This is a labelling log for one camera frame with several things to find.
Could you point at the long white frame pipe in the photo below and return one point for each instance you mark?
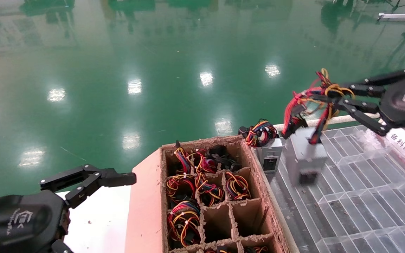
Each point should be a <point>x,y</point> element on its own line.
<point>343,119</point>

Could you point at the clear plastic bags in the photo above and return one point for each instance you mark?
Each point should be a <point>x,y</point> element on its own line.
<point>369,142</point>

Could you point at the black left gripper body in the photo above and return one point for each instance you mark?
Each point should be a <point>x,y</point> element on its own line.
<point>16,221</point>

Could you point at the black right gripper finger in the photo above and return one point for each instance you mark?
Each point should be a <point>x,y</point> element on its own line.
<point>371,86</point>
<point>360,107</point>

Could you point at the white stand base bar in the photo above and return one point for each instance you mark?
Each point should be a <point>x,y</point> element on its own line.
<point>396,16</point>

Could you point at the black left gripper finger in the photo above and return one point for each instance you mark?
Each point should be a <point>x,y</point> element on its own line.
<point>110,179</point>
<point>60,247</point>

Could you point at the clear plastic divider tray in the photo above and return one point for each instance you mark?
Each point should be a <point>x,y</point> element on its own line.
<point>364,196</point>

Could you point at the pink cardboard sheet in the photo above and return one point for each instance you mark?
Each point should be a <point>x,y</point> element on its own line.
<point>146,211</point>

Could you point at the brown cardboard divider box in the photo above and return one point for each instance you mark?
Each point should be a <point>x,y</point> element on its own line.
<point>218,225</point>

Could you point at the white label sign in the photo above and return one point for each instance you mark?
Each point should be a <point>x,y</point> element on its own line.
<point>404,146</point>

